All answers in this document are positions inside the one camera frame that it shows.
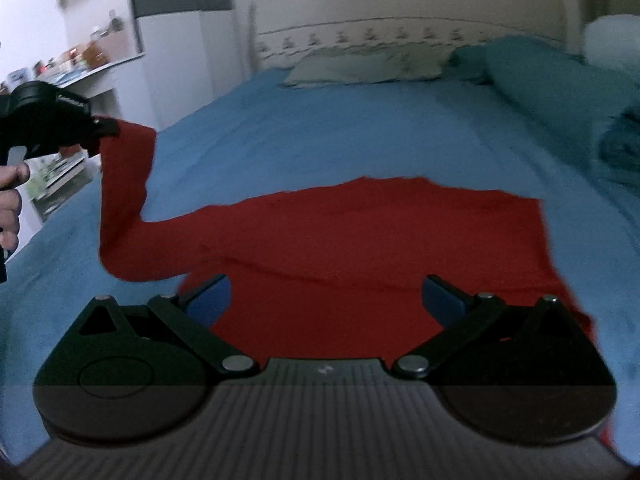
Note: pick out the grey-green pillow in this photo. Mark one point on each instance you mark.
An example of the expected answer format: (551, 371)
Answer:
(365, 66)

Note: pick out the teal blanket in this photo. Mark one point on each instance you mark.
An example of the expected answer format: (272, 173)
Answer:
(560, 95)

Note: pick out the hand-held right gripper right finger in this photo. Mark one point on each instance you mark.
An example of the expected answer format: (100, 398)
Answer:
(441, 301)

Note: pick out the white wardrobe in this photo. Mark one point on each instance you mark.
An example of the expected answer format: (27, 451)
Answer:
(180, 35)

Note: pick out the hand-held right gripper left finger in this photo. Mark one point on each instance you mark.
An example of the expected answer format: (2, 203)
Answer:
(209, 301)

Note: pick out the white pillow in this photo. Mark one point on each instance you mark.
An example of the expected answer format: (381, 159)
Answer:
(612, 45)

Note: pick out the red garment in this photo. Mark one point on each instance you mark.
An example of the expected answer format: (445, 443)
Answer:
(350, 265)

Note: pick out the person's left hand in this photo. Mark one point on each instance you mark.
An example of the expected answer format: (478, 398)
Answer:
(10, 200)

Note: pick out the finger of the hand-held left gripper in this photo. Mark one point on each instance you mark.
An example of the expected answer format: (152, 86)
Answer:
(104, 130)

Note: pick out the white headboard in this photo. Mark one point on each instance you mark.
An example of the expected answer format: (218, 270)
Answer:
(410, 25)

